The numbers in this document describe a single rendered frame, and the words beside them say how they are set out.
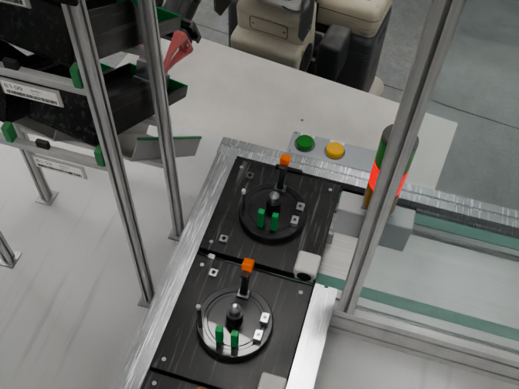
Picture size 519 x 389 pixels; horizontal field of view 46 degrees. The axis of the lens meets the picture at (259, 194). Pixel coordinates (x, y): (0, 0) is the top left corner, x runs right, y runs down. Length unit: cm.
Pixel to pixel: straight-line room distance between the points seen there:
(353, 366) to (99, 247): 60
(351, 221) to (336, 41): 109
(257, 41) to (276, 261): 86
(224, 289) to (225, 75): 72
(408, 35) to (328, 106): 169
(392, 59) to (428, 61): 242
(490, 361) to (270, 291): 43
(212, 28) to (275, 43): 134
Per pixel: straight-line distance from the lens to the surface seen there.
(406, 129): 78
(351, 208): 98
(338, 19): 211
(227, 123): 159
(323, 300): 121
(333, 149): 140
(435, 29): 67
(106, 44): 91
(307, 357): 117
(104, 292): 134
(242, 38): 191
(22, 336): 134
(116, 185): 98
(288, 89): 168
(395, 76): 305
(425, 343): 125
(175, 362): 114
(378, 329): 123
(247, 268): 111
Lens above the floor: 204
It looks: 54 degrees down
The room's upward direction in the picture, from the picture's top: 3 degrees clockwise
